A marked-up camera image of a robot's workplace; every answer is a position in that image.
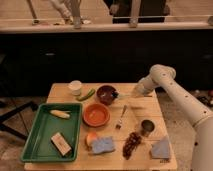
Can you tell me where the person in dark clothes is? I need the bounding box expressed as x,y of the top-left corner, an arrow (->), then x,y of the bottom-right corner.
103,0 -> 170,24

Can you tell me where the metal fork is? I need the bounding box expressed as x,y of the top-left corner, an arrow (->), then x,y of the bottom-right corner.
115,105 -> 127,129

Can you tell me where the green chili pepper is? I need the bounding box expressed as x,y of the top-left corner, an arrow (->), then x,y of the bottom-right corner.
76,89 -> 96,102

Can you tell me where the dark red grape bunch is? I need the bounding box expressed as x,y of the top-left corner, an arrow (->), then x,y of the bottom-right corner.
123,132 -> 142,160

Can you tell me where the wooden block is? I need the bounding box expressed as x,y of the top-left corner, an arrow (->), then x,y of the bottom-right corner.
51,133 -> 72,156

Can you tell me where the green plastic tray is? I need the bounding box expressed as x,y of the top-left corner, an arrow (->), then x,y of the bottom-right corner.
21,103 -> 82,163

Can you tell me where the orange clay bowl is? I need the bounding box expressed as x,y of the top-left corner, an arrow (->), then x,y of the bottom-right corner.
83,103 -> 110,127

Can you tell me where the dark brown bowl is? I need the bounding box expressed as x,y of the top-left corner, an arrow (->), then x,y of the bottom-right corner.
96,85 -> 118,105

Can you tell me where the black chair base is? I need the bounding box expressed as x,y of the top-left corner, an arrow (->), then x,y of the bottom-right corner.
0,100 -> 39,141

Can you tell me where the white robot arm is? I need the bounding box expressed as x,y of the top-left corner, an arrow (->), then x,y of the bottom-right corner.
131,64 -> 213,171

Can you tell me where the dark metal cup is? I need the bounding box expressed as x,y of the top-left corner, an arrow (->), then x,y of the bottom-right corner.
141,120 -> 155,137

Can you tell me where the blue sponge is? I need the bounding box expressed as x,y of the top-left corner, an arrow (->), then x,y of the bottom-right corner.
91,137 -> 115,155

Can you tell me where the orange peach fruit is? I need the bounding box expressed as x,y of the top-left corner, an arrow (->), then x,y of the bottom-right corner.
85,132 -> 98,147

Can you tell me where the blue folded cloth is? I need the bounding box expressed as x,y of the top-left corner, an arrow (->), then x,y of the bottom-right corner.
151,136 -> 171,159

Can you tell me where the wooden table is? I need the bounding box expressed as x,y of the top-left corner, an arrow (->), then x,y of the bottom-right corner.
24,93 -> 177,171

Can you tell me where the white paper cup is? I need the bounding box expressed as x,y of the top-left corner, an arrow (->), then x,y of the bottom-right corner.
68,80 -> 82,96

